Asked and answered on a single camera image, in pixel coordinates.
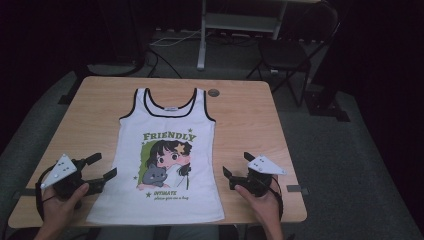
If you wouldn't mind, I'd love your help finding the black curved stand base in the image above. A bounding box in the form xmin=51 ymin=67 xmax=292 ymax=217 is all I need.
xmin=85 ymin=54 xmax=147 ymax=78

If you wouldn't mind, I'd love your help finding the person's left hand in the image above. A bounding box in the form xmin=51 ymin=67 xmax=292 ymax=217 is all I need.
xmin=39 ymin=182 xmax=90 ymax=234

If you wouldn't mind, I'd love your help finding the black folding chair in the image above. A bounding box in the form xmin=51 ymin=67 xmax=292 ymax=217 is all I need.
xmin=246 ymin=1 xmax=342 ymax=108

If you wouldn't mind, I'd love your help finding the white floor cable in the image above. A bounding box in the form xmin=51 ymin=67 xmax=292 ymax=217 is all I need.
xmin=149 ymin=29 xmax=205 ymax=48

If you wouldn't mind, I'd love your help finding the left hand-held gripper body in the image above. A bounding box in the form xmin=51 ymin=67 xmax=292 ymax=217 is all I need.
xmin=40 ymin=153 xmax=108 ymax=201

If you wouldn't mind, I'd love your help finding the black flat stand base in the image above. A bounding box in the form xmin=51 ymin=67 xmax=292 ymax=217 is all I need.
xmin=304 ymin=89 xmax=352 ymax=123

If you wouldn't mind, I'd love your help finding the right hand-held gripper black cable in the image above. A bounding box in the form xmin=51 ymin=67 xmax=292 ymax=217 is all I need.
xmin=270 ymin=175 xmax=285 ymax=222

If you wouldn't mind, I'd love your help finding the black floor cable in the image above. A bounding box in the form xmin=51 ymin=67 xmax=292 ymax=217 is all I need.
xmin=145 ymin=49 xmax=183 ymax=80

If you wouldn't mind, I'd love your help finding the left hand-held gripper black cable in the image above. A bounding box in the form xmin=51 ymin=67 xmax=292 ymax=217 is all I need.
xmin=34 ymin=164 xmax=57 ymax=222

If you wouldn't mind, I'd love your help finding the white metal stand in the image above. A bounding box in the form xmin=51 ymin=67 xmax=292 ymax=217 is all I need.
xmin=196 ymin=0 xmax=290 ymax=72

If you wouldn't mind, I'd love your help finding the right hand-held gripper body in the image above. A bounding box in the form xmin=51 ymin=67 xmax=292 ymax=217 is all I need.
xmin=228 ymin=154 xmax=288 ymax=198

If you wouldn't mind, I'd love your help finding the white printed tank top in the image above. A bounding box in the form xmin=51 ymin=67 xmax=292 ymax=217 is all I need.
xmin=85 ymin=87 xmax=226 ymax=225

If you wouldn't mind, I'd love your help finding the hand-held gripper black cable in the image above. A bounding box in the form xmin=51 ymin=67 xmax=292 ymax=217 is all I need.
xmin=270 ymin=175 xmax=285 ymax=222
xmin=34 ymin=164 xmax=57 ymax=222

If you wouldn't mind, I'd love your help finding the person's right hand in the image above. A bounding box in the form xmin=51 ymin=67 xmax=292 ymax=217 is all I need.
xmin=234 ymin=185 xmax=284 ymax=233

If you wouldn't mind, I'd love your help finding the grey table edge tab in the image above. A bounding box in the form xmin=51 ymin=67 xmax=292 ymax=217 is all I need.
xmin=286 ymin=184 xmax=310 ymax=196

